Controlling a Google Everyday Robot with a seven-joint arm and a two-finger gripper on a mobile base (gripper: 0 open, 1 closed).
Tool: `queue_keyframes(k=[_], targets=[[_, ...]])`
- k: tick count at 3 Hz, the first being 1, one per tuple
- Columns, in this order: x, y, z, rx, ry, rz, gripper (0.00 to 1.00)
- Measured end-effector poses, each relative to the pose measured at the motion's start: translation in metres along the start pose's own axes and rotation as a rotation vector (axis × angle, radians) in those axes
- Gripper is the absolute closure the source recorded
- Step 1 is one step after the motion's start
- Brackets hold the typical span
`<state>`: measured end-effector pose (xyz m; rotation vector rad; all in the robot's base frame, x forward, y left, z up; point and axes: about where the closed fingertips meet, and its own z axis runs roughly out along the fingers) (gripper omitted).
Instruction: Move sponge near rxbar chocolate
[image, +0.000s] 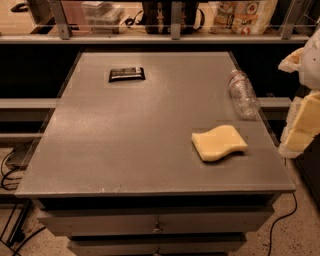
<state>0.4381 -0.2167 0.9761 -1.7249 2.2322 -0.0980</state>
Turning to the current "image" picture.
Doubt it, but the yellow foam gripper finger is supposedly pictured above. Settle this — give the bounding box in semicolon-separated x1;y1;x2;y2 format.
278;47;304;73

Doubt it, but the yellow foam-padded gripper finger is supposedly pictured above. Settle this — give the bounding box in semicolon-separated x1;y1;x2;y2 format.
278;91;320;159

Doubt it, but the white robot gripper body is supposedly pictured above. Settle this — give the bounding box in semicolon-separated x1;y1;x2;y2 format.
299;29;320;90

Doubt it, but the yellow wavy sponge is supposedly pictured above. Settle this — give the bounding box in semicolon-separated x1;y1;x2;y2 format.
191;125;248;162

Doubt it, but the black rxbar chocolate bar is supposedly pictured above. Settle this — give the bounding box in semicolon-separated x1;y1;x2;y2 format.
109;67;145;82

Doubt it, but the clear plastic water bottle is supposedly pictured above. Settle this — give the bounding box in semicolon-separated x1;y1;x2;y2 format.
228;70;259;120

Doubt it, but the printed snack bag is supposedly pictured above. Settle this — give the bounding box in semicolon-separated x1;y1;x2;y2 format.
210;0;278;35

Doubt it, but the grey upper drawer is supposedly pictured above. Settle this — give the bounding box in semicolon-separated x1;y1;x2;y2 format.
38;206;274;237

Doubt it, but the grey drawer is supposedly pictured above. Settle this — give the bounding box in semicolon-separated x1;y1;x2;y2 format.
38;206;274;237
68;234;246;256

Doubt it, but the black backpack on shelf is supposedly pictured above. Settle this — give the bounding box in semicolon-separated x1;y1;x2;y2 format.
125;0;205;35

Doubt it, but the clear plastic container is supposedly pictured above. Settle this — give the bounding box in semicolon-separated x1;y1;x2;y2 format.
81;1;124;34

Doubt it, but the grey lower drawer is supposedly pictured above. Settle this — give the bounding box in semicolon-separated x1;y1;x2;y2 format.
68;234;246;256

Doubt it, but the grey metal shelf rail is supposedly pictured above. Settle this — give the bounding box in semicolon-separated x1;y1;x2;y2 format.
0;0;309;44

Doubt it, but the black power cable right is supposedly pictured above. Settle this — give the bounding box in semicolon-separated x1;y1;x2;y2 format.
267;192;298;256

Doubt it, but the black cables left floor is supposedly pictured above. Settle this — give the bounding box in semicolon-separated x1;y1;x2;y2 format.
0;139;46;256

